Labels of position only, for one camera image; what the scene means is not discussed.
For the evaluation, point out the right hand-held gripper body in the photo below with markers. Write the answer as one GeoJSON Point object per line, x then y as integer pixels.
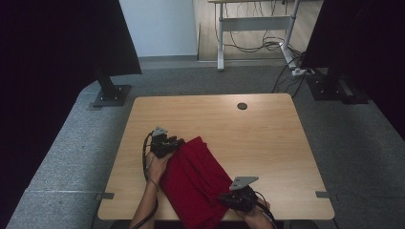
{"type": "Point", "coordinates": [245, 198]}

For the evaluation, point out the grey table bracket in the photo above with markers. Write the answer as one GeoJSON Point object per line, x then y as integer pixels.
{"type": "Point", "coordinates": [322, 194]}
{"type": "Point", "coordinates": [107, 196]}

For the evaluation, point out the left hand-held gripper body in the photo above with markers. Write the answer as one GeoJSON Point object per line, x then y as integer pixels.
{"type": "Point", "coordinates": [160, 146]}

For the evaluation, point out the black metal stand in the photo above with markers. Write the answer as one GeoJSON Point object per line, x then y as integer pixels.
{"type": "Point", "coordinates": [331, 89]}
{"type": "Point", "coordinates": [111, 94]}

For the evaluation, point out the red printed t-shirt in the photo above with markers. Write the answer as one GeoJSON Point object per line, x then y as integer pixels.
{"type": "Point", "coordinates": [194, 184]}

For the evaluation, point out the dark round table grommet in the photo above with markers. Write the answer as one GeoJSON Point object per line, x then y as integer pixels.
{"type": "Point", "coordinates": [242, 106]}

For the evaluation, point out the white desk frame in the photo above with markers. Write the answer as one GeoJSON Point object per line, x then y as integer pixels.
{"type": "Point", "coordinates": [254, 24]}

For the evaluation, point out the white power strip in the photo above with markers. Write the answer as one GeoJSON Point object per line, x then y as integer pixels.
{"type": "Point", "coordinates": [299, 72]}

